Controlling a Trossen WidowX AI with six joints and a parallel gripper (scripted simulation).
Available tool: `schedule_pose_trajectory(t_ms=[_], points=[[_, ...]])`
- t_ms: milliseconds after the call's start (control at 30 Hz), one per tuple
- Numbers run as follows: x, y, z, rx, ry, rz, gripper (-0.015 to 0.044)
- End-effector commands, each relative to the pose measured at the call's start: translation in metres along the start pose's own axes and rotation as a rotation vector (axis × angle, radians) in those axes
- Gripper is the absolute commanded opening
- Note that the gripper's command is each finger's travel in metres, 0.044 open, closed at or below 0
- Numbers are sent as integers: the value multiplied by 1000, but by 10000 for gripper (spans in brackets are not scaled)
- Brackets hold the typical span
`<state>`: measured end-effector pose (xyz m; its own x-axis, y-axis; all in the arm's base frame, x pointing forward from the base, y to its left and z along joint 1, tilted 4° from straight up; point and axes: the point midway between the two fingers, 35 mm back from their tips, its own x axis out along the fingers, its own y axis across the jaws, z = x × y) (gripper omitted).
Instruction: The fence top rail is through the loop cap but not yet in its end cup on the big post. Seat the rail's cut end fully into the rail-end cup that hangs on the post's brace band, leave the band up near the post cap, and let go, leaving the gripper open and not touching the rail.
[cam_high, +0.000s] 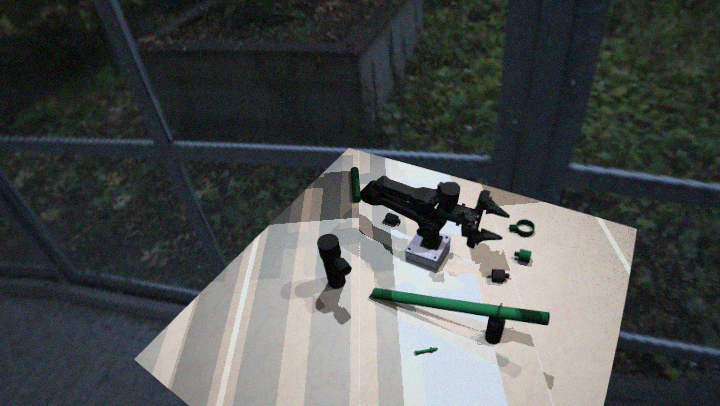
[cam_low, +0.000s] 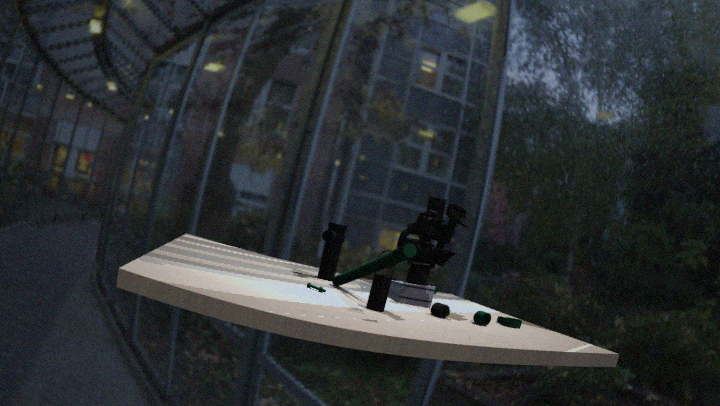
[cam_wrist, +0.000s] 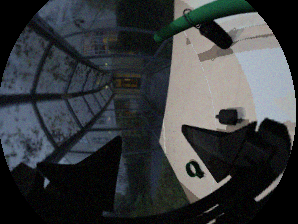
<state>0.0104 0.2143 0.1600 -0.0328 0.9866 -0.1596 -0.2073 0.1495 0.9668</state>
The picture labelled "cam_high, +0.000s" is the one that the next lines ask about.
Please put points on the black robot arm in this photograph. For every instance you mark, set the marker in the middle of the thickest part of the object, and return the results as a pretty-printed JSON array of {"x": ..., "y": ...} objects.
[{"x": 418, "y": 204}]

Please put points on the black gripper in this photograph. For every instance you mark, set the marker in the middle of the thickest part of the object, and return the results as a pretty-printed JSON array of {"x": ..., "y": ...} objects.
[{"x": 484, "y": 202}]

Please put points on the green pipe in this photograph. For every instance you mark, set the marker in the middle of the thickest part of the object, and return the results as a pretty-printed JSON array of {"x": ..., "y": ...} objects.
[{"x": 482, "y": 309}]

